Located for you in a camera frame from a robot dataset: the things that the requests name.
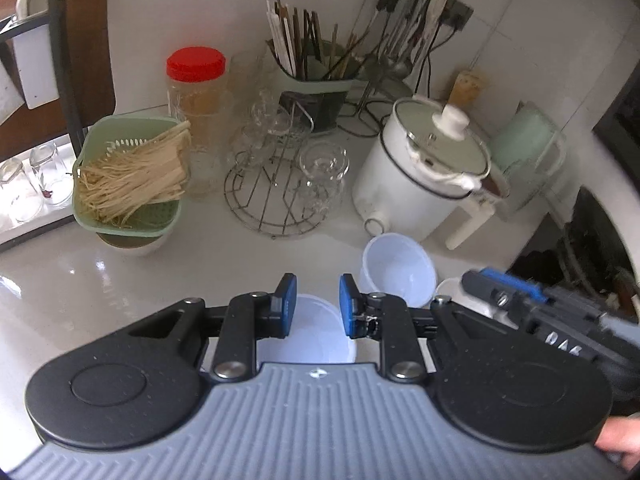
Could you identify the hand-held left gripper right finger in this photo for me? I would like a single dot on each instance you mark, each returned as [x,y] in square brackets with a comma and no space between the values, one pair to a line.
[350,310]

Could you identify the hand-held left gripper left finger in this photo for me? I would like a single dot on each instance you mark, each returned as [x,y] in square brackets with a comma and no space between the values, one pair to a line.
[285,310]

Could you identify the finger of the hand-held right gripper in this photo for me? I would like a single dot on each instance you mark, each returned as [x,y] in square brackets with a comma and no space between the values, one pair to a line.
[515,282]

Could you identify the pale blue plastic bowl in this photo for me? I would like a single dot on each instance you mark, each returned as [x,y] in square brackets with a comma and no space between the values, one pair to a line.
[310,335]

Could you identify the white plastic cup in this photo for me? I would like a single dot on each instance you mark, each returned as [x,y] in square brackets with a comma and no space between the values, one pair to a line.
[400,265]

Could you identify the white ceramic bowl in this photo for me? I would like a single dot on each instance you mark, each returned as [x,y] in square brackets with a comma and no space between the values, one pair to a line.
[447,289]

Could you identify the person's right hand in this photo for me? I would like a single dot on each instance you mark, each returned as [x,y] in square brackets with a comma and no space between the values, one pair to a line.
[622,435]

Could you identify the patterned bowl with brown contents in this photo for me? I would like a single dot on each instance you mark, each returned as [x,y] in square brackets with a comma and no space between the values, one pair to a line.
[495,187]

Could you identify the white electric cooking pot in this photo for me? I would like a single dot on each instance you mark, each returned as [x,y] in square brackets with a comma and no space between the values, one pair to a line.
[400,180]

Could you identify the clear drinking glass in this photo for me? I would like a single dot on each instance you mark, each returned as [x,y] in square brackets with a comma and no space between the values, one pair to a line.
[265,120]
[325,172]

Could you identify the green mug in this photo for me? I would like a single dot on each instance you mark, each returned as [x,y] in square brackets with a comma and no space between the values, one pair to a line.
[520,135]

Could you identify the white bowl under colander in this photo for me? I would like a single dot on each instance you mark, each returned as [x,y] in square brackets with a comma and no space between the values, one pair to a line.
[135,247]

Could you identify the dried pale noodles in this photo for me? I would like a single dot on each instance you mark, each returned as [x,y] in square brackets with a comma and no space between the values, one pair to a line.
[140,175]

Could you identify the metal utensil hanging rack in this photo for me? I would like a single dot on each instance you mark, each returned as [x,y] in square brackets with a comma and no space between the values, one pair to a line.
[370,95]

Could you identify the clear jar with red lid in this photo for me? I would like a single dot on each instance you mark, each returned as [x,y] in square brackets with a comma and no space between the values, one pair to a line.
[195,105]

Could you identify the green chopstick holder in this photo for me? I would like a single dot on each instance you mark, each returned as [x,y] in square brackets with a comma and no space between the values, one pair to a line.
[320,87]

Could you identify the glasses on left shelf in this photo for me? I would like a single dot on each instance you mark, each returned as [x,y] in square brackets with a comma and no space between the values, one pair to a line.
[60,215]

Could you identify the green plastic colander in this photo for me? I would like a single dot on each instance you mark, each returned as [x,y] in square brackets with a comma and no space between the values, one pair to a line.
[100,135]

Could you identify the bundle of chopsticks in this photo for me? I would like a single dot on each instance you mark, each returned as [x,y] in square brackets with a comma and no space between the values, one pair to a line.
[287,45]

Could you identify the upturned clear glass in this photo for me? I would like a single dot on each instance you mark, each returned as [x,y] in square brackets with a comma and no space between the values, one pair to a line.
[15,190]
[50,172]

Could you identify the brown cutting board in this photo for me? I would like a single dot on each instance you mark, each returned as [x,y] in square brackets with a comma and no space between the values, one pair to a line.
[95,35]

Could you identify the black wall outlet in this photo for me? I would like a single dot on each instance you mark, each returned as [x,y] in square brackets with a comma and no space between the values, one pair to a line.
[460,12]

